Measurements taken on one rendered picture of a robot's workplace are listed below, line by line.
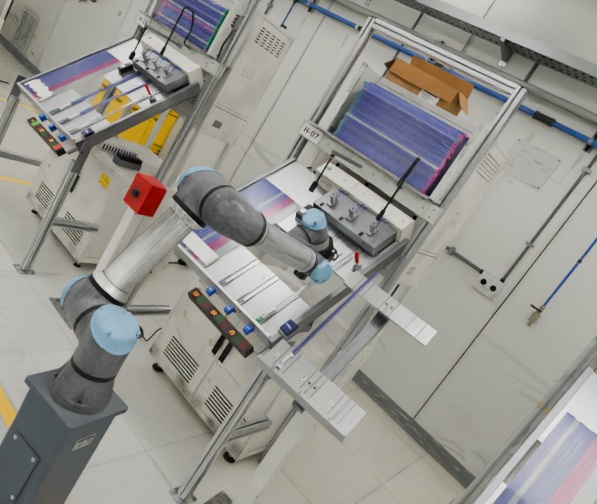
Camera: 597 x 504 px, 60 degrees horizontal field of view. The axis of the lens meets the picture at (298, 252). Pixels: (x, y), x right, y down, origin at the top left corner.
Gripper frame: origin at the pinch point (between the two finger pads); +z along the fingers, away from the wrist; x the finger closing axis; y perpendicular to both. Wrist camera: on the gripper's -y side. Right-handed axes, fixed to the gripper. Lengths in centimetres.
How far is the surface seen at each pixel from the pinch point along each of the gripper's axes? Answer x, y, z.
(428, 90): 34, 102, -3
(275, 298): 3.9, -18.0, -2.4
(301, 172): 50, 35, 8
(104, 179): 146, -27, 31
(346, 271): -4.1, 9.8, 3.0
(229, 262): 28.6, -20.2, -2.8
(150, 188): 90, -20, 2
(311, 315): -10.0, -13.2, -1.3
